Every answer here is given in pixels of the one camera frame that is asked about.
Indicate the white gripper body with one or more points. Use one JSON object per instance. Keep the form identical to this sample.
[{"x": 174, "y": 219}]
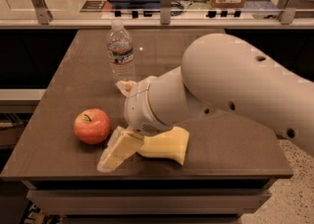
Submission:
[{"x": 136, "y": 110}]

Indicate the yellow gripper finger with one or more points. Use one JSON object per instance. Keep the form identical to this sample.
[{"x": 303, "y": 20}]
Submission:
[
  {"x": 125, "y": 87},
  {"x": 122, "y": 144}
]

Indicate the red apple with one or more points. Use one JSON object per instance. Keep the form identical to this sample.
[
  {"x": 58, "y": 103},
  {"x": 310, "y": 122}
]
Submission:
[{"x": 92, "y": 126}]

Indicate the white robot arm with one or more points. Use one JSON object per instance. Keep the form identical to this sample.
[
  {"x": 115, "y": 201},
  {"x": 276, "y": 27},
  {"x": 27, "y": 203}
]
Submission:
[{"x": 219, "y": 74}]

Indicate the clear plastic water bottle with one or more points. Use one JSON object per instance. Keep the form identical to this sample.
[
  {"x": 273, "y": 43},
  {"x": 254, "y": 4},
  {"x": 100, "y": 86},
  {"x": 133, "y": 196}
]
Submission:
[{"x": 120, "y": 52}]

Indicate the yellow sponge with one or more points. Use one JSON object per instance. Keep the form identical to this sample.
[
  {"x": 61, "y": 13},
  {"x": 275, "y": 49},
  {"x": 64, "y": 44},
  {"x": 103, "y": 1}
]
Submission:
[{"x": 170, "y": 145}]

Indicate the brown table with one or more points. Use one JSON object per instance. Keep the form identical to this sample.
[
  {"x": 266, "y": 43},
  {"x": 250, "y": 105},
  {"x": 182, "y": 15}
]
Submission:
[{"x": 230, "y": 165}]

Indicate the left metal railing bracket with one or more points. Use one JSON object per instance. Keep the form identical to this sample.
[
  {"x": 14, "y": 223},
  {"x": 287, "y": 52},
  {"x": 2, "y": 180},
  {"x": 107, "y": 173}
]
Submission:
[{"x": 42, "y": 12}]

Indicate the middle metal railing bracket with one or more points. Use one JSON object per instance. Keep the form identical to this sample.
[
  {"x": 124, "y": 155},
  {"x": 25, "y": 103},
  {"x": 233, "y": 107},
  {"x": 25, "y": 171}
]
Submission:
[{"x": 165, "y": 12}]

